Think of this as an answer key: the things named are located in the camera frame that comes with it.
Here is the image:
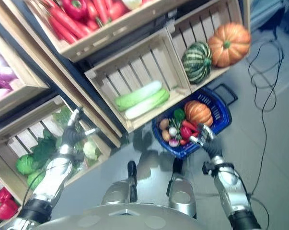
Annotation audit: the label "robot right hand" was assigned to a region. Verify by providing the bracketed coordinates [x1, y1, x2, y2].
[189, 123, 223, 159]

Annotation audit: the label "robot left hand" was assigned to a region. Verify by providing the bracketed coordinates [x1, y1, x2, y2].
[62, 107, 100, 146]

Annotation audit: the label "blue plastic shopping basket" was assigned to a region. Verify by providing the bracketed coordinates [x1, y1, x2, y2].
[151, 87, 232, 160]

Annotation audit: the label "white cauliflower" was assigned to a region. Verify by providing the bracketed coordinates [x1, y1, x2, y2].
[82, 141, 102, 161]

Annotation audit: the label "red bell pepper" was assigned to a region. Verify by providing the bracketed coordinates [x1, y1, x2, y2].
[0, 199, 19, 221]
[62, 0, 88, 21]
[180, 126, 193, 140]
[0, 187, 13, 203]

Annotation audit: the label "dark leafy greens bunch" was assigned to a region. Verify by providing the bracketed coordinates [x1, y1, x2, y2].
[30, 129, 64, 169]

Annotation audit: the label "red chili pepper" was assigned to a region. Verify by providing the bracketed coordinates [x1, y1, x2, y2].
[181, 119, 199, 131]

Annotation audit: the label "small orange pumpkin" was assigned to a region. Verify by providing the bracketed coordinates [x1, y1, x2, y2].
[184, 100, 214, 127]

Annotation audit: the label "wooden crate with leafy greens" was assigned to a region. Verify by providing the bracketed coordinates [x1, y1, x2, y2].
[0, 95, 122, 200]

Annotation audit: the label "round green cabbage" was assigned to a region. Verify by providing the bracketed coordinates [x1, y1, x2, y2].
[26, 170, 47, 191]
[14, 154, 38, 175]

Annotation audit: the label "wooden shelf upright board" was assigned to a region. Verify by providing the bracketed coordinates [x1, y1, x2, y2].
[0, 0, 123, 148]

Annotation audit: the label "robot right leg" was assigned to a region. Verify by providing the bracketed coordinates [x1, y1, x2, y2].
[166, 159, 197, 218]

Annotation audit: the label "robot leg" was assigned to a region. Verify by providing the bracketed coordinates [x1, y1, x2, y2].
[101, 160, 139, 206]
[166, 159, 197, 218]

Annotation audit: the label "robot left leg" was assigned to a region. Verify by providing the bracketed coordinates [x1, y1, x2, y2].
[101, 160, 139, 206]

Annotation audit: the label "wooden crate with onions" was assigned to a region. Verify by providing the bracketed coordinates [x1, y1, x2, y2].
[0, 24, 50, 123]

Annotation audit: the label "napa cabbage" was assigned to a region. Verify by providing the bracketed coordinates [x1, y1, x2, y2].
[114, 80, 163, 112]
[124, 89, 171, 120]

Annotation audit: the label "white onion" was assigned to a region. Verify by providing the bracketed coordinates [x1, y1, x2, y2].
[0, 88, 12, 102]

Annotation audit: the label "green striped pumpkin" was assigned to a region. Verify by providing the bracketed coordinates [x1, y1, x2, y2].
[181, 41, 213, 85]

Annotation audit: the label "purple onion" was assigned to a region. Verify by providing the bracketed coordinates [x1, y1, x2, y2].
[0, 69, 13, 90]

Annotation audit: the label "robot silver torso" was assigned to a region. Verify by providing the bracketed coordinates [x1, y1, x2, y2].
[35, 203, 207, 230]

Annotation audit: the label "wooden crate with napa cabbages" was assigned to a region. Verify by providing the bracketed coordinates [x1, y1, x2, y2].
[84, 29, 193, 134]

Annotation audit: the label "large orange pumpkin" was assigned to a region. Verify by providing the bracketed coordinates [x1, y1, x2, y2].
[207, 22, 252, 69]

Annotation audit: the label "orange-red carrot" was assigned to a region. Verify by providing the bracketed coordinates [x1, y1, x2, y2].
[48, 6, 86, 39]
[47, 16, 78, 44]
[92, 0, 109, 25]

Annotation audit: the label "wooden crate with carrots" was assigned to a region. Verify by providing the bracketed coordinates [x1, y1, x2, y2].
[23, 0, 198, 64]

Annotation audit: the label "wooden crate with red peppers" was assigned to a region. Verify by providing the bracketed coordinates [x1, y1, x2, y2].
[0, 172, 23, 229]

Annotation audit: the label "wooden crate with pumpkins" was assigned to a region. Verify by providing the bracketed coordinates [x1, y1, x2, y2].
[166, 0, 252, 94]

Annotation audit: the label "red tomato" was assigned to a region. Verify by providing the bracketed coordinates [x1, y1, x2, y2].
[107, 0, 130, 21]

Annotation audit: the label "black floor cable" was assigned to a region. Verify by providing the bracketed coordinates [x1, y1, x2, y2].
[247, 25, 286, 196]

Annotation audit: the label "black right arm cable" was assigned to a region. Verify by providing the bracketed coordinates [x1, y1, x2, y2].
[249, 193, 271, 230]

